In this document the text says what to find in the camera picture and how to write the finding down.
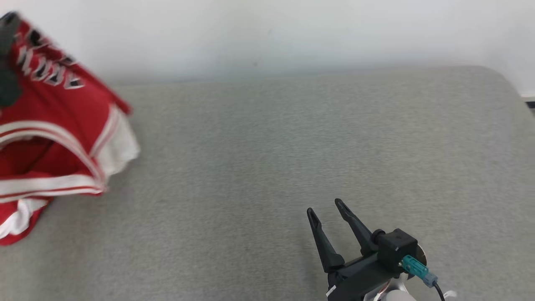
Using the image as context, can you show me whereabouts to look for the red shorts with white stripe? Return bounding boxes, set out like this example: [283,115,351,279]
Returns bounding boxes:
[0,197,53,246]

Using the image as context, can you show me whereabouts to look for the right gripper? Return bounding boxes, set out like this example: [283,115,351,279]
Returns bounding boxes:
[307,199,408,301]

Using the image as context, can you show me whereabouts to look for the teal right camera connector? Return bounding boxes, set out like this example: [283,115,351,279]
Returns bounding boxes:
[400,255,438,288]

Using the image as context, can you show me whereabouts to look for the red basketball jersey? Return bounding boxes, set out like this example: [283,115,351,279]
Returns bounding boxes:
[0,19,140,203]

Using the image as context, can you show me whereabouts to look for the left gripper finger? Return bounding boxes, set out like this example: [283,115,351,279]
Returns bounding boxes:
[0,67,21,107]
[0,13,19,57]

